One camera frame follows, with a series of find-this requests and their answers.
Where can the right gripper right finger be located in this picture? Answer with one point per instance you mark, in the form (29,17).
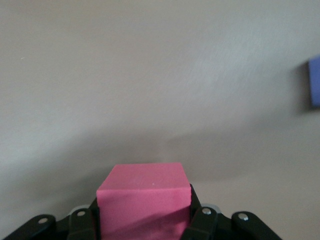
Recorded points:
(212,225)

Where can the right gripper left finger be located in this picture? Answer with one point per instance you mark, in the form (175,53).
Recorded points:
(75,225)

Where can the red foam cube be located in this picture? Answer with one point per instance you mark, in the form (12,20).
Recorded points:
(145,200)

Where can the purple foam cube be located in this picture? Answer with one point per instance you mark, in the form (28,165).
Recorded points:
(314,82)

